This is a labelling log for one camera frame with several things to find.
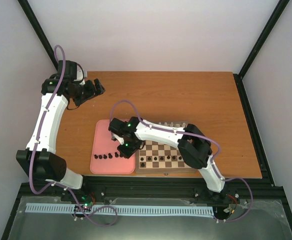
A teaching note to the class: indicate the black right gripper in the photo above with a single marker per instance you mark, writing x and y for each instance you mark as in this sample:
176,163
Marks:
127,154

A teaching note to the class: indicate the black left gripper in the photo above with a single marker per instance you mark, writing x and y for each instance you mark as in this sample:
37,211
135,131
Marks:
92,91

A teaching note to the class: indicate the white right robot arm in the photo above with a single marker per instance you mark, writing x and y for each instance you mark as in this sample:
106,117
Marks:
197,150

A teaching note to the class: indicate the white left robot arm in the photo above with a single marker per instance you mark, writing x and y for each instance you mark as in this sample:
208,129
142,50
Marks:
39,159

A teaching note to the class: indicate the wooden chess board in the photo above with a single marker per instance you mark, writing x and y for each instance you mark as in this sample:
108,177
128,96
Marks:
154,149

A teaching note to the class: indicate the pink plastic tray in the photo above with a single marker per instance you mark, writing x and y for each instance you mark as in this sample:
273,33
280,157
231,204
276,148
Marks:
104,145

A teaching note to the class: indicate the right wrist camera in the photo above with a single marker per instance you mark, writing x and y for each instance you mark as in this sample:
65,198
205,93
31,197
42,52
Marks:
116,127

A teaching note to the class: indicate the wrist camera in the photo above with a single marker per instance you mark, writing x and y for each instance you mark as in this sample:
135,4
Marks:
81,75
116,127

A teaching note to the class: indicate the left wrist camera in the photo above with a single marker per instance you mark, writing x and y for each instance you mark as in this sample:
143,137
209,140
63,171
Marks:
81,75

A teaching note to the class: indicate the light blue cable duct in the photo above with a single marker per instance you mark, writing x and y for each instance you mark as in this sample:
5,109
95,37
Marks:
122,210

